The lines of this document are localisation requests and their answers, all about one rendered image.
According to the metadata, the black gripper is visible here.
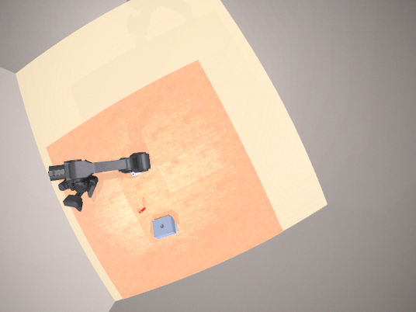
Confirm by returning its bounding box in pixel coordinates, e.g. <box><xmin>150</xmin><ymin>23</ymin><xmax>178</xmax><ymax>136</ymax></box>
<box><xmin>63</xmin><ymin>175</ymin><xmax>99</xmax><ymax>212</ymax></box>

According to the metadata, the light blue sloped panel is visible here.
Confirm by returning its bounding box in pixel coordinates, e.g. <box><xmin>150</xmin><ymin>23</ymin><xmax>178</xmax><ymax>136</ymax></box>
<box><xmin>152</xmin><ymin>215</ymin><xmax>179</xmax><ymax>240</ymax></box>

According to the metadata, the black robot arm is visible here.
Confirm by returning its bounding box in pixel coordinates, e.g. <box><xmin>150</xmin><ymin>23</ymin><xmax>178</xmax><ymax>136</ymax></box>
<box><xmin>48</xmin><ymin>151</ymin><xmax>151</xmax><ymax>191</ymax></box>

